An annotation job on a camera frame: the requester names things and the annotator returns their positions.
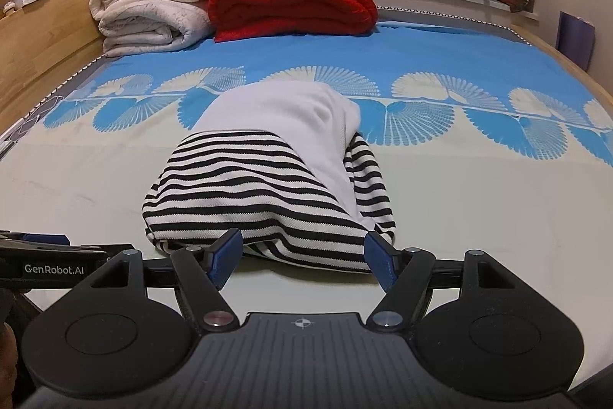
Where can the red folded blanket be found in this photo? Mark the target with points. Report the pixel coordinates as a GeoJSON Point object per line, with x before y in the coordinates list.
{"type": "Point", "coordinates": [292, 1]}

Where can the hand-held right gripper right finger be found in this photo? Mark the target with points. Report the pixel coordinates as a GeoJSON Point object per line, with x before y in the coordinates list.
{"type": "Point", "coordinates": [380, 263]}

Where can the purple board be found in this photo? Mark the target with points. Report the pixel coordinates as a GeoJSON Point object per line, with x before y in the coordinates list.
{"type": "Point", "coordinates": [577, 37]}

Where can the black white striped top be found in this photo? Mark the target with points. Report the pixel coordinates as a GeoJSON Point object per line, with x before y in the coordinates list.
{"type": "Point", "coordinates": [239, 179]}

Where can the cream fluffy folded blanket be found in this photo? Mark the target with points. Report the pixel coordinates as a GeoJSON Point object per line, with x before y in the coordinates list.
{"type": "Point", "coordinates": [148, 28]}

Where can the blue printed bed sheet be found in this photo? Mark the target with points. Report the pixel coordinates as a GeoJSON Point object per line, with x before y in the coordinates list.
{"type": "Point", "coordinates": [479, 207]}

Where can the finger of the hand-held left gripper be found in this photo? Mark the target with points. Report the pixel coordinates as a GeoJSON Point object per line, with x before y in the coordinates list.
{"type": "Point", "coordinates": [43, 239]}
{"type": "Point", "coordinates": [112, 249]}

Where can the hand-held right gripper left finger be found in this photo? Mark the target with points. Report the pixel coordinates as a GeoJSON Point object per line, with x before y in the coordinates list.
{"type": "Point", "coordinates": [225, 258]}

